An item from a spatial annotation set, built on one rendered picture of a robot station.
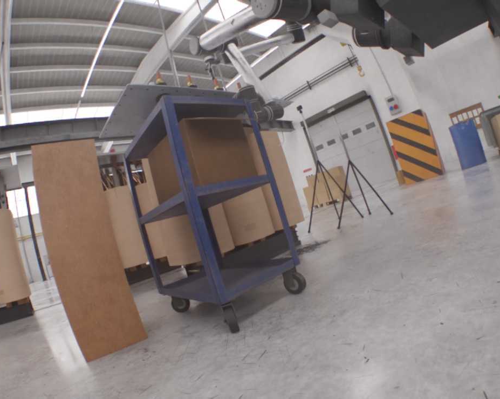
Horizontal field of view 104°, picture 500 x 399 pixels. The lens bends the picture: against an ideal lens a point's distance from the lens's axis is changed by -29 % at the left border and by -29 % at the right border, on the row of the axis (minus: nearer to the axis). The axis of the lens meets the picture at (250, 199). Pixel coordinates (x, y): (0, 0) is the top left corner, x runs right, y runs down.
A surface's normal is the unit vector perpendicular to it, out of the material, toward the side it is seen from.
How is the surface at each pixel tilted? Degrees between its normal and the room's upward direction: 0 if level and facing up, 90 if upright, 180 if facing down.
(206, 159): 90
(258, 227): 90
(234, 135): 90
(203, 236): 90
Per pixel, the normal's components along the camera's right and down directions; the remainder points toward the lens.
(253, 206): 0.68, -0.25
